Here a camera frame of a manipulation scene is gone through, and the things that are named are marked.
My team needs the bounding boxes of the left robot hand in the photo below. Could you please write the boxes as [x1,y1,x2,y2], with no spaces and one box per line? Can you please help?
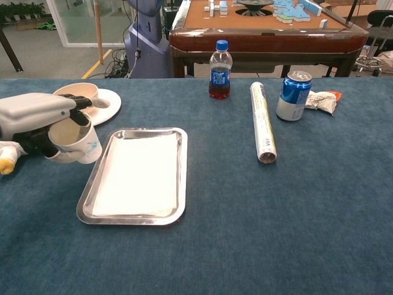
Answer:
[0,93,110,163]

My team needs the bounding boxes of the white paper cup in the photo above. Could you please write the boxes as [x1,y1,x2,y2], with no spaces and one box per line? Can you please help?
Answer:
[48,113,103,165]

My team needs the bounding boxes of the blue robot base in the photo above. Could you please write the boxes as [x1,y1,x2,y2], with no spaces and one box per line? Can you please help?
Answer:
[124,0,171,79]

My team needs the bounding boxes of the silver metal tray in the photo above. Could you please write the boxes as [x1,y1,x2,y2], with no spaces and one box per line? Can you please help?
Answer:
[76,127,189,226]

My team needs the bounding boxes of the black and white plush toy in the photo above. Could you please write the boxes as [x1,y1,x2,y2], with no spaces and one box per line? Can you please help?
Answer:
[0,140,31,176]

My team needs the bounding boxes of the beige bowl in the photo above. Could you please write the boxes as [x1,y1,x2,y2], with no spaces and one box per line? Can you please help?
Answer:
[52,82,99,117]

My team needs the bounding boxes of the black table leg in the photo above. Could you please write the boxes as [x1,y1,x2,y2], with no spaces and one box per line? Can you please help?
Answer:
[0,26,24,73]

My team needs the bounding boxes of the white round plate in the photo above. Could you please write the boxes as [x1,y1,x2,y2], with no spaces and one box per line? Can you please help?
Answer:
[52,88,122,127]

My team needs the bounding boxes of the green potted plants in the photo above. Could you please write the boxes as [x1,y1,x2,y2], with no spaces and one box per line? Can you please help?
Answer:
[0,1,46,22]

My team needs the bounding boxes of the wooden pole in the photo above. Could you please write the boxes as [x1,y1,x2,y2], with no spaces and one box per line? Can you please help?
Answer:
[94,0,104,65]

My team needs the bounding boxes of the blue capped soda bottle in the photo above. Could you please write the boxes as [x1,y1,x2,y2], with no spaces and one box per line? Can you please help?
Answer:
[208,39,233,100]

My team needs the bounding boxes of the small mahjong tile cluster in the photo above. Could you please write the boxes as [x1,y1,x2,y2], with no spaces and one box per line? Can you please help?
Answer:
[203,0,230,17]

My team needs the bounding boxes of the blue table cloth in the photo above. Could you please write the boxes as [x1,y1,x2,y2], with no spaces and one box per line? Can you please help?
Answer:
[0,76,393,295]

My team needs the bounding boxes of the brown mahjong table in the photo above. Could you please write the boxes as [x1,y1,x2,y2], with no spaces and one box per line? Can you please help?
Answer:
[168,0,369,78]

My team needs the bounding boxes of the black mahjong table hub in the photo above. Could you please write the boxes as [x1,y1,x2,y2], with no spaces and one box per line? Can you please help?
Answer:
[235,0,275,16]

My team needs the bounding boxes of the blue soda can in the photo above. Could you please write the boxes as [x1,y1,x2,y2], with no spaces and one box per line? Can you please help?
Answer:
[275,70,313,122]

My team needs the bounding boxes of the blue mahjong tile pile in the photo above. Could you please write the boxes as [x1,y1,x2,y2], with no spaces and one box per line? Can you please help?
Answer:
[273,0,311,24]

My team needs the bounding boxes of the crumpled orange snack bag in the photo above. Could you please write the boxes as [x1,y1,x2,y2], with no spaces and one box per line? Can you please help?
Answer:
[303,90,342,117]

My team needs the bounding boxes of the blue mahjong tile row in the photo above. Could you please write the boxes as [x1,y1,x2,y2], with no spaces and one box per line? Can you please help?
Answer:
[299,0,323,17]

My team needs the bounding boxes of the rolling office chair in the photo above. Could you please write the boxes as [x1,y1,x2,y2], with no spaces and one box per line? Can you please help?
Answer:
[354,9,393,76]

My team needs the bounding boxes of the tangled floor cables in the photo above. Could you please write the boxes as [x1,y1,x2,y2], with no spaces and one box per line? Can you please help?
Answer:
[104,47,133,79]

